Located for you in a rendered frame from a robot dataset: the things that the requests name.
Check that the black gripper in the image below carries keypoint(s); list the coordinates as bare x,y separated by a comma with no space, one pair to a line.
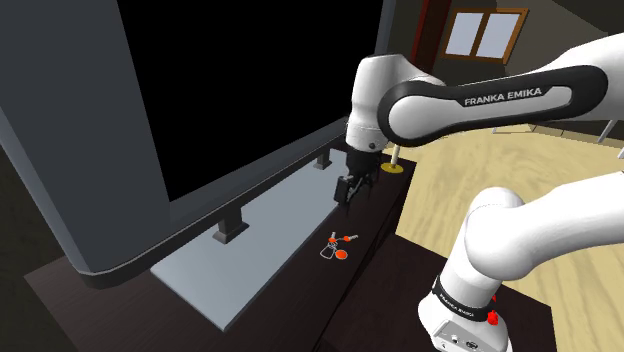
362,162

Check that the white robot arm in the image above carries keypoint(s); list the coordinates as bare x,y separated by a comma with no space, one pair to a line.
512,234

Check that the white rod on yellow disc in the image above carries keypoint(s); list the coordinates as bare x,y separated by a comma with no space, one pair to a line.
391,168

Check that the dark robot stand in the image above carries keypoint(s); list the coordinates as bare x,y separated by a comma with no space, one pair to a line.
390,302

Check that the large grey flat television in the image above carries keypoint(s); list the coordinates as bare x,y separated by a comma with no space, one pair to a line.
244,73

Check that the dark red door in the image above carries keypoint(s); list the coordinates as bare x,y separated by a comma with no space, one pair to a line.
429,34

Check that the wooden framed window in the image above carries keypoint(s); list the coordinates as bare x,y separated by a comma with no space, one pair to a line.
482,34

